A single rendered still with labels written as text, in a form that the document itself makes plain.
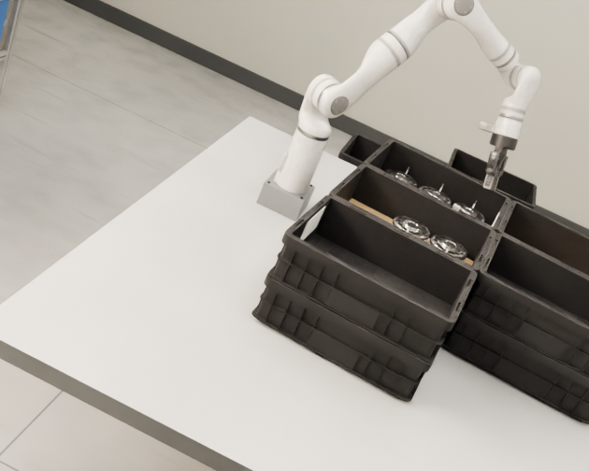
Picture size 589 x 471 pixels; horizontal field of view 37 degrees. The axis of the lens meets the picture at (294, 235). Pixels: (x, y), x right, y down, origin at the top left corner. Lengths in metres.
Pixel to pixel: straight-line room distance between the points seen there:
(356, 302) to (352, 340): 0.09
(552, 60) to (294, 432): 3.83
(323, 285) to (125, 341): 0.43
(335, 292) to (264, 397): 0.27
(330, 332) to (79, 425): 0.96
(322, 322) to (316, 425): 0.26
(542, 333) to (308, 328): 0.56
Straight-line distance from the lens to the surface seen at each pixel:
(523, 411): 2.14
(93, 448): 2.55
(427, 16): 2.46
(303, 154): 2.39
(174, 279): 1.99
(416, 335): 1.85
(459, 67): 5.27
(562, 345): 2.13
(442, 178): 2.65
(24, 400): 2.64
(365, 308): 1.85
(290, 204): 2.43
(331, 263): 1.83
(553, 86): 5.27
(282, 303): 1.92
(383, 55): 2.36
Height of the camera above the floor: 1.74
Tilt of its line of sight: 26 degrees down
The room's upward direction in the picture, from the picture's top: 23 degrees clockwise
